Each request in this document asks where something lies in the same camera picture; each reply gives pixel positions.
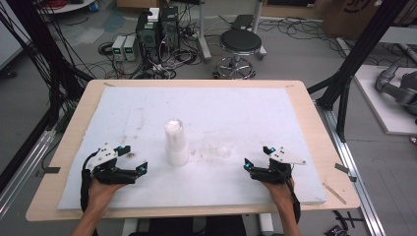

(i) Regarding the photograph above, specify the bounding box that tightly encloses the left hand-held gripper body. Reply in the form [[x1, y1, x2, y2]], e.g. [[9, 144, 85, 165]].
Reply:
[[87, 143, 138, 185]]

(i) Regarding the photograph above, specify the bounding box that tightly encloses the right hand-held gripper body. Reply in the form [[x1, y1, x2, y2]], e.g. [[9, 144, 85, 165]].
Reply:
[[251, 146, 308, 185]]

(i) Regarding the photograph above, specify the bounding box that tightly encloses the person's right hand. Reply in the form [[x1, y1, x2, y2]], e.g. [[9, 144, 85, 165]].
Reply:
[[260, 178, 295, 210]]

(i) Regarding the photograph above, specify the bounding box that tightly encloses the person's left hand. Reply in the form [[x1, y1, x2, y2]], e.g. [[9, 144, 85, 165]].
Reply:
[[88, 177, 127, 211]]

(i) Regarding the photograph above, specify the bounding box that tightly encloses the wooden table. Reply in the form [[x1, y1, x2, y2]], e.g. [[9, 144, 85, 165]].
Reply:
[[25, 79, 362, 223]]

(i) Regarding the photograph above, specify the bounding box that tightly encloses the white foam mat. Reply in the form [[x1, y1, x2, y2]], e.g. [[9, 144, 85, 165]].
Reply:
[[57, 86, 328, 211]]

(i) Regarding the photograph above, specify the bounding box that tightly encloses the person's lap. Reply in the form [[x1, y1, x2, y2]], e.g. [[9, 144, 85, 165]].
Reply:
[[128, 215, 261, 236]]

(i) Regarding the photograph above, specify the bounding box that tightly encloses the grey bench power supply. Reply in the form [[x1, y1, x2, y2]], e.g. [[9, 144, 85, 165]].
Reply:
[[111, 34, 128, 62], [123, 34, 140, 62]]

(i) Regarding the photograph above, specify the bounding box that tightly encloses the black round stool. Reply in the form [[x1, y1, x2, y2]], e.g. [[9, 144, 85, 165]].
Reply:
[[213, 29, 264, 80]]

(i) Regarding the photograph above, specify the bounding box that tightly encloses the white floor platform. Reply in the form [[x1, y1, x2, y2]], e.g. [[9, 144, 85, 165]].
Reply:
[[353, 64, 417, 136]]

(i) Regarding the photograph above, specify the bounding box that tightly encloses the black computer tower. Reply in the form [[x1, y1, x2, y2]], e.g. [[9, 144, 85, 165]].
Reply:
[[159, 5, 181, 51], [135, 12, 162, 64]]

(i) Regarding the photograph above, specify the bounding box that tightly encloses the white metal desk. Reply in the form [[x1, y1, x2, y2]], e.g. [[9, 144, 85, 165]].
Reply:
[[196, 0, 268, 64]]

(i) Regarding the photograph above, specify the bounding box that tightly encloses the round white table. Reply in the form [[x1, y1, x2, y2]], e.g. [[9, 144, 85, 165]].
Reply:
[[38, 0, 96, 15]]

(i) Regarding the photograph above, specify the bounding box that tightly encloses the large brown cardboard box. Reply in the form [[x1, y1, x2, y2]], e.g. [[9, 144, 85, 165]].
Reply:
[[322, 0, 383, 41]]

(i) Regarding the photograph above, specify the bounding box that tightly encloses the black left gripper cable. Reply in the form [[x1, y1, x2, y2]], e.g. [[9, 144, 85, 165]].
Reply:
[[80, 148, 101, 214]]

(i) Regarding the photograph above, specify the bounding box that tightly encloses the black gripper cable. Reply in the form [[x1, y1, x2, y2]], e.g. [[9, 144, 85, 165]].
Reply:
[[80, 148, 101, 214], [284, 163, 302, 224]]

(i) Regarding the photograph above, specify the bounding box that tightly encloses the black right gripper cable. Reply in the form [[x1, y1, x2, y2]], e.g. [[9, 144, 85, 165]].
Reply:
[[284, 163, 302, 224]]

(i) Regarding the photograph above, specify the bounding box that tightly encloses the aluminium floor rail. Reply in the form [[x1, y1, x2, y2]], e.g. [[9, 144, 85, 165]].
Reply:
[[315, 100, 388, 236], [0, 128, 57, 218]]

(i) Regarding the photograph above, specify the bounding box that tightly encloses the black metal frame with cables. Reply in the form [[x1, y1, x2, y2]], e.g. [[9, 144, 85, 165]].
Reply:
[[0, 0, 94, 193]]

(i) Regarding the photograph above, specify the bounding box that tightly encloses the red cable bundle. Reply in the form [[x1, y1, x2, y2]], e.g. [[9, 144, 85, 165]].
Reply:
[[45, 0, 68, 10]]

